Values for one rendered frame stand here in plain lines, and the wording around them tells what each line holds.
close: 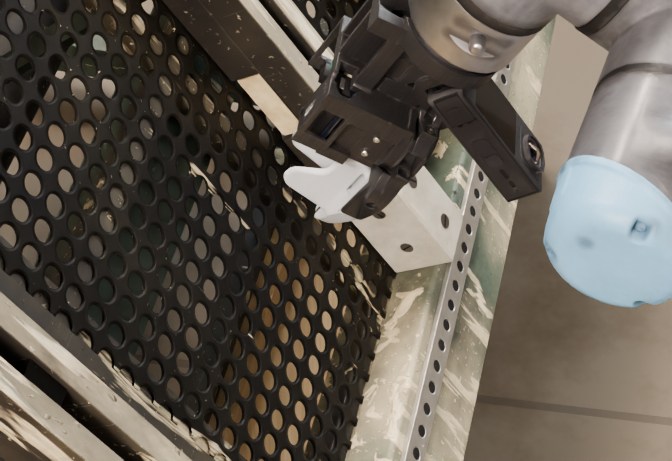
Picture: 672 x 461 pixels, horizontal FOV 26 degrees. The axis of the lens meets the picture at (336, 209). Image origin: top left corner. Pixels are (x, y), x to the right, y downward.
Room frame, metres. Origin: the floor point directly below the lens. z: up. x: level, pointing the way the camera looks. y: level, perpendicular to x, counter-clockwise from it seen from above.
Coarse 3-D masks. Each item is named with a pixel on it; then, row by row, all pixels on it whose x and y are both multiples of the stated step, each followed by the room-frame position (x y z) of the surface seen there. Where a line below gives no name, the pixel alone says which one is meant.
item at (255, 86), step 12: (240, 84) 0.94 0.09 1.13; (252, 84) 0.94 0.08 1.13; (264, 84) 0.94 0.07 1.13; (252, 96) 0.94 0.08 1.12; (264, 96) 0.94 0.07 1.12; (276, 96) 0.93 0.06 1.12; (264, 108) 0.94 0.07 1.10; (276, 108) 0.93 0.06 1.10; (276, 120) 0.93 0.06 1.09; (288, 120) 0.93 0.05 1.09; (288, 132) 0.93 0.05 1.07
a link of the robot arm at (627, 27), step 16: (624, 0) 0.58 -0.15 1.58; (640, 0) 0.57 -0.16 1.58; (656, 0) 0.57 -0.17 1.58; (608, 16) 0.57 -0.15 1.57; (624, 16) 0.57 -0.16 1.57; (640, 16) 0.57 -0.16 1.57; (656, 16) 0.57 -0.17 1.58; (592, 32) 0.58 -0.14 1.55; (608, 32) 0.57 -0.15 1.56; (624, 32) 0.57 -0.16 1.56; (640, 32) 0.56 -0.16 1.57; (656, 32) 0.55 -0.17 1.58; (608, 48) 0.58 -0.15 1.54; (624, 48) 0.55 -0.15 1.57; (640, 48) 0.54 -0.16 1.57; (656, 48) 0.54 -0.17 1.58; (608, 64) 0.55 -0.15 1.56; (624, 64) 0.54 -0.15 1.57
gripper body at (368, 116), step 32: (384, 0) 0.64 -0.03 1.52; (352, 32) 0.64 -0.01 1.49; (384, 32) 0.62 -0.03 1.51; (416, 32) 0.62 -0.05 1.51; (320, 64) 0.68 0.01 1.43; (352, 64) 0.64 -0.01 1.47; (384, 64) 0.62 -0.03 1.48; (416, 64) 0.61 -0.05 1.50; (448, 64) 0.60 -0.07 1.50; (320, 96) 0.62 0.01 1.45; (352, 96) 0.62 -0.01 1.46; (384, 96) 0.62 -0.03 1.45; (416, 96) 0.62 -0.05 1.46; (320, 128) 0.62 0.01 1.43; (352, 128) 0.61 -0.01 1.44; (384, 128) 0.60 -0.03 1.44; (416, 128) 0.61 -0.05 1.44; (384, 160) 0.60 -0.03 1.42; (416, 160) 0.61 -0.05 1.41
